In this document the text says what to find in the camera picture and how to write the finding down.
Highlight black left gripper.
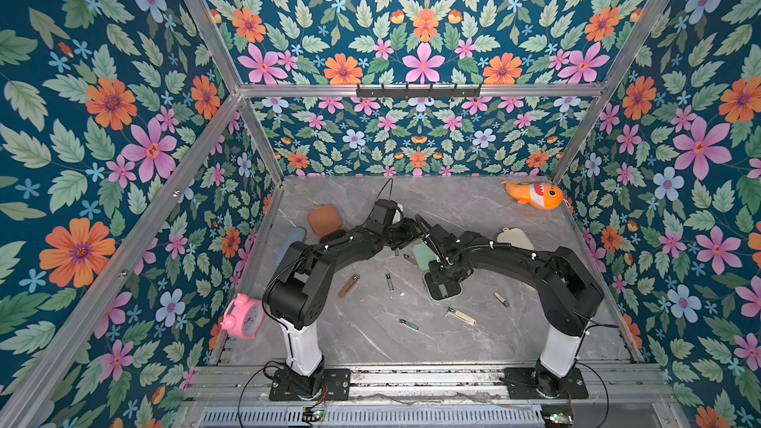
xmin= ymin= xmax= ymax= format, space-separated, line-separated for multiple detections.
xmin=379 ymin=218 xmax=428 ymax=251

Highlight cream nail clipper case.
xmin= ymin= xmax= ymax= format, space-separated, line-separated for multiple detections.
xmin=495 ymin=227 xmax=535 ymax=251

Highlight brown nail clipper case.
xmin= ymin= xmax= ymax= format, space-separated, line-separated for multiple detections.
xmin=307 ymin=205 xmax=347 ymax=244

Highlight pink alarm clock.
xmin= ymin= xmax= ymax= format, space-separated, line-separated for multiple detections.
xmin=220 ymin=293 xmax=265 ymax=340

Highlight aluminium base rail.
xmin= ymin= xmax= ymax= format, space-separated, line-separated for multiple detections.
xmin=183 ymin=361 xmax=676 ymax=405

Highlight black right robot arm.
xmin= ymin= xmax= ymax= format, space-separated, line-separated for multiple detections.
xmin=422 ymin=225 xmax=604 ymax=398

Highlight black hook rail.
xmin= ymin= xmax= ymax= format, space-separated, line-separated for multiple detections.
xmin=355 ymin=83 xmax=482 ymax=100

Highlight orange clownfish plush toy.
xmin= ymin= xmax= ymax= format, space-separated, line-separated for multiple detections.
xmin=501 ymin=180 xmax=564 ymax=210

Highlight blue oval case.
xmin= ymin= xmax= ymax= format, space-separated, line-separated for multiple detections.
xmin=275 ymin=227 xmax=306 ymax=269

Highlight small brown nail tool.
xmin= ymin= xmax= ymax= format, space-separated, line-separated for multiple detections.
xmin=403 ymin=254 xmax=418 ymax=266

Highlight cream large nail clipper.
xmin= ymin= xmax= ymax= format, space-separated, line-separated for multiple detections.
xmin=447 ymin=307 xmax=477 ymax=327

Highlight green nail clipper case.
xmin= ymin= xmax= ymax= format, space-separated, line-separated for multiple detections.
xmin=411 ymin=243 xmax=463 ymax=301

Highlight small green nail clipper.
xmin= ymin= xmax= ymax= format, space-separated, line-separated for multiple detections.
xmin=398 ymin=319 xmax=420 ymax=331

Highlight small silver nail clipper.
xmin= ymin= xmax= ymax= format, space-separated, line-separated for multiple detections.
xmin=493 ymin=292 xmax=511 ymax=308

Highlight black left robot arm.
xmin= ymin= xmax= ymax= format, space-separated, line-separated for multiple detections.
xmin=263 ymin=199 xmax=421 ymax=398

